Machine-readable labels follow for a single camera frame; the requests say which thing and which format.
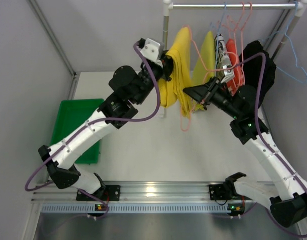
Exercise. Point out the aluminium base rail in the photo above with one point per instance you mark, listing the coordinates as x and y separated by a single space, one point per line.
143 198

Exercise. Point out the black white printed trousers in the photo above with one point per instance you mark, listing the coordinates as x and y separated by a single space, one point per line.
222 57

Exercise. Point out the lime yellow trousers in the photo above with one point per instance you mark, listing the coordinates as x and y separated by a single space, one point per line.
206 62

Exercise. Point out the orange patterned trousers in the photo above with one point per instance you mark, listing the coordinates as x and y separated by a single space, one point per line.
238 80

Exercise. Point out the blue hanger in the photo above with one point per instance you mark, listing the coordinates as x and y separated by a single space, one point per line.
217 27
280 37

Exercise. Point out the black garment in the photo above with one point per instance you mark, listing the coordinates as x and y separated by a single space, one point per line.
252 69

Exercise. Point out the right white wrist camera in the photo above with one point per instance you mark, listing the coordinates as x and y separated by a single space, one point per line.
226 74

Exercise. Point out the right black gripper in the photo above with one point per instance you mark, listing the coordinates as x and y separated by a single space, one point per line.
211 89

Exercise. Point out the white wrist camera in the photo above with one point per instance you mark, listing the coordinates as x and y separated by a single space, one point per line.
152 50
226 74

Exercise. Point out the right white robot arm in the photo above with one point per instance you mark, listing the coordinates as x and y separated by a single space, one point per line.
287 198

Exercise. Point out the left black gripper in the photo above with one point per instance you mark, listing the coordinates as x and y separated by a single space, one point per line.
167 66

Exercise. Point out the metal clothes rack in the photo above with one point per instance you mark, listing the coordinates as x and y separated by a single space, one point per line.
169 5

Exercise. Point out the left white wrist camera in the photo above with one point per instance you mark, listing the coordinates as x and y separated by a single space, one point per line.
152 50

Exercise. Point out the pink hanger with orange trousers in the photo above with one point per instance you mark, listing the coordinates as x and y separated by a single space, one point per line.
242 27

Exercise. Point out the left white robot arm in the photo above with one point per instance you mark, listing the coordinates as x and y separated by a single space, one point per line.
130 88

